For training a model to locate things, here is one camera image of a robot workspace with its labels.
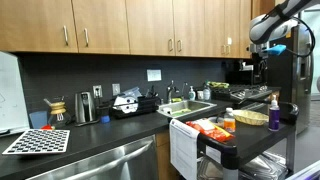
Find orange snack bag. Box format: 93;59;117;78
185;118;235;143

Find stainless electric kettle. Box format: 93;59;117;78
73;91;101;127

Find black dish rack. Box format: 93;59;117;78
109;94;162;120

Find black cup with blue base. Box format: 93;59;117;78
96;104;112;125

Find glass pour-over coffee maker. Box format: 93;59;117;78
43;96;72;130

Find small tan bowl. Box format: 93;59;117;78
207;116;226;128

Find white wall note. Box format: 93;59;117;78
146;68;163;83

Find black utility cart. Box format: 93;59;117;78
196;101;300;180

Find wooden cabinet door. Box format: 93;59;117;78
203;0;227;59
0;0;79;54
125;0;177;57
71;0;131;56
224;0;242;59
238;0;253;60
172;0;206;58

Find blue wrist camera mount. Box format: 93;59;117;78
264;44;287;56

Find woven wicker basket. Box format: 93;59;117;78
232;109;270;127

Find stainless steel sink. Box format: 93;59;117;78
156;99;218;120

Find clear green-capped spray bottle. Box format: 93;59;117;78
202;83;212;102

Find chrome kitchen faucet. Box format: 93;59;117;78
166;79;180;104

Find green oven mitts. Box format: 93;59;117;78
206;81;231;90

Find white switch plate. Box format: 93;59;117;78
111;82;122;97

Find transparent bottle with orange seal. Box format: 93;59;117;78
223;107;237;133

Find black white checkered mat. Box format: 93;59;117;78
1;128;71;156

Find thin chrome water tap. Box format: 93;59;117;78
181;82;190;100

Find green cloth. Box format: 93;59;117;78
171;108;193;117

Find small white cart label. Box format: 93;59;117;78
205;145;223;165

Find white dishes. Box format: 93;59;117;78
112;86;143;114

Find black countertop appliance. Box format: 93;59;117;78
225;59;255;86

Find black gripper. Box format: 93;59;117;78
252;52;269;85

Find white hanging towel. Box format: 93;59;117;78
168;118;201;180

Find white wall outlet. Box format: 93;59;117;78
92;84;103;99

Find wooden base cabinet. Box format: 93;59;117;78
154;129;182;180

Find white poster board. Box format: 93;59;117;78
0;50;31;135

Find foil trays stack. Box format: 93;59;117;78
198;151;290;180

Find stainless steel refrigerator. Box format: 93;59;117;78
266;19;315;135

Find clear soap dispenser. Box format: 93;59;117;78
187;85;197;102

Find stainless steel dishwasher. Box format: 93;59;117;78
24;134;160;180

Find purple pump bottle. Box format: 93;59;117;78
268;94;281;132

